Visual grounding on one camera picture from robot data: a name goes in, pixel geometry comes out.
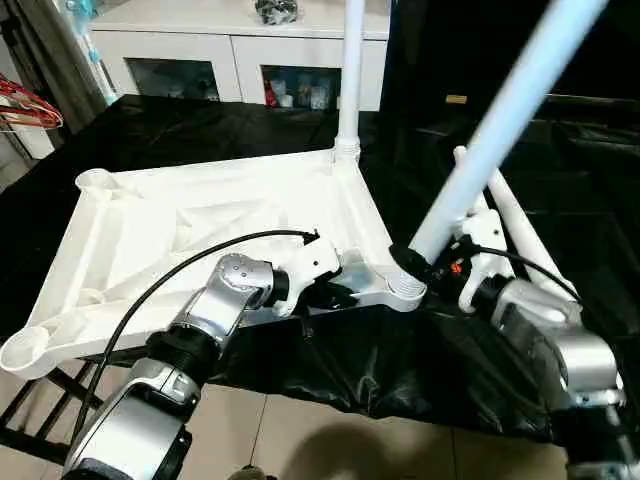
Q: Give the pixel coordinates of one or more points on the white plastic table leg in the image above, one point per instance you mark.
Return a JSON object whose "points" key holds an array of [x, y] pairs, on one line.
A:
{"points": [[530, 245], [350, 70], [468, 170], [500, 120]]}

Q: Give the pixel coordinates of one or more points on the white plastic table top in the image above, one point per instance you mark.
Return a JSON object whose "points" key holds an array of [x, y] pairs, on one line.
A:
{"points": [[150, 220]]}

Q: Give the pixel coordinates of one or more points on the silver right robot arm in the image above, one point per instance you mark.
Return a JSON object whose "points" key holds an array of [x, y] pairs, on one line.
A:
{"points": [[560, 350]]}

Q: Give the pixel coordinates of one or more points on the black plastic mat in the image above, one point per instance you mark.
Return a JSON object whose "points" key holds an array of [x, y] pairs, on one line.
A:
{"points": [[500, 380]]}

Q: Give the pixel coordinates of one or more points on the small tan box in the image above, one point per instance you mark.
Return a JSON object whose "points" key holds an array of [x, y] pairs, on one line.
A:
{"points": [[457, 99]]}

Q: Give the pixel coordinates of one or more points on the dark robot torso part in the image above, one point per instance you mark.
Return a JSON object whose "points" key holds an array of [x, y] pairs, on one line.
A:
{"points": [[252, 472]]}

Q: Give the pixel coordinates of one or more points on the black flat screen television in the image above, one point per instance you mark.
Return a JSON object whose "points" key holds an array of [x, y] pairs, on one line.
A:
{"points": [[450, 50]]}

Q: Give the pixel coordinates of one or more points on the white glass-door cabinet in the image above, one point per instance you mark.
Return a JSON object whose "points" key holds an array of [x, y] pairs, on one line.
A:
{"points": [[220, 50]]}

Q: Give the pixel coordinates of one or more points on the small grey cabinet ornament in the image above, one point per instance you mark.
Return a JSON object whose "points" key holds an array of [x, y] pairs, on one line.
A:
{"points": [[277, 10]]}

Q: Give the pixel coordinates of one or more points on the grey curtain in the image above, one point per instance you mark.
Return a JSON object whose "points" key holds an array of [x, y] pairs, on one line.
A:
{"points": [[55, 50]]}

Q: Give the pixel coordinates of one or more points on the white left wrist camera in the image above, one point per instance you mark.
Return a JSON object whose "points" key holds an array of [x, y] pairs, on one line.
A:
{"points": [[312, 270]]}

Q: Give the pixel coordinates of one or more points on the black folding table frame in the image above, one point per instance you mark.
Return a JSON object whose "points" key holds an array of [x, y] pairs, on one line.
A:
{"points": [[40, 415]]}

